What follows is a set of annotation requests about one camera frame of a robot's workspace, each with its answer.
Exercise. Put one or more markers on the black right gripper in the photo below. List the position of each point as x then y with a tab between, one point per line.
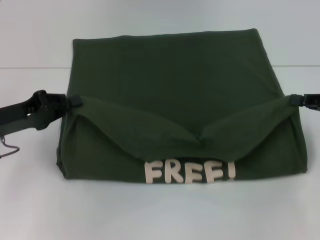
312	101

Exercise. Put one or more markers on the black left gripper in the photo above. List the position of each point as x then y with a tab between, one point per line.
37	110

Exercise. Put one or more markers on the dark green t-shirt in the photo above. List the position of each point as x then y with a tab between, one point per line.
175	100

